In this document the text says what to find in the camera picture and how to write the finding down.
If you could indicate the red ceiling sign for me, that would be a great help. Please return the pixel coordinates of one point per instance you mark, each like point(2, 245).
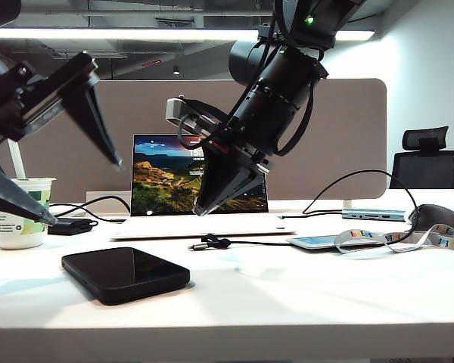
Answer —
point(151, 63)

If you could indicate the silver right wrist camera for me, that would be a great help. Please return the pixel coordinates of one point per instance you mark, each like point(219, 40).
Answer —
point(174, 109)

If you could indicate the ceiling spot lamp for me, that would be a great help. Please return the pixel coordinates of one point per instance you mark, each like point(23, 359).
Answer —
point(176, 70)

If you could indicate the light blue phone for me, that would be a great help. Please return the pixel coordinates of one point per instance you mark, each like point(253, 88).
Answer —
point(314, 241)

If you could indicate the green print paper cup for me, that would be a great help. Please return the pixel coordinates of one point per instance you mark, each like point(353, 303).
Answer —
point(7, 236)

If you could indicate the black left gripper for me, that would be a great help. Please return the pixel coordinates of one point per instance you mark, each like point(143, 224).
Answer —
point(30, 94)

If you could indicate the white laptop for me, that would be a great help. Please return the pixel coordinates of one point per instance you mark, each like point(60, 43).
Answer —
point(162, 181)

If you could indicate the black power adapter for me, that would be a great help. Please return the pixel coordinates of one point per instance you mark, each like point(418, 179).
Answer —
point(70, 227)

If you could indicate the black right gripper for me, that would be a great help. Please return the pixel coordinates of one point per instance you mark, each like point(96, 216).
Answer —
point(246, 145)

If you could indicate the black smartphone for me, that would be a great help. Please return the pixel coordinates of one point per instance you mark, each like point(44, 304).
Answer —
point(125, 272)

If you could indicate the black mesh office chair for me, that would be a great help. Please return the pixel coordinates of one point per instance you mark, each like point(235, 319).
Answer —
point(423, 170)

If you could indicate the white straw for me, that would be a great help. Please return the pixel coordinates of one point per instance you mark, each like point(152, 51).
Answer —
point(18, 162)

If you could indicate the brown desk divider panel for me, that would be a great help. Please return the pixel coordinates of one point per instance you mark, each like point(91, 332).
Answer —
point(344, 132)

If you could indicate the black vertical mouse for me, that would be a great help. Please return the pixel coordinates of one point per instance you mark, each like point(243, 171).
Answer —
point(439, 215)

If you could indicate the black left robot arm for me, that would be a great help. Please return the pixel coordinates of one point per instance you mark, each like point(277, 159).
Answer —
point(0, 13)

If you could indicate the grey USB hub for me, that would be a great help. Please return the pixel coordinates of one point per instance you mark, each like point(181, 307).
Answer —
point(378, 215)

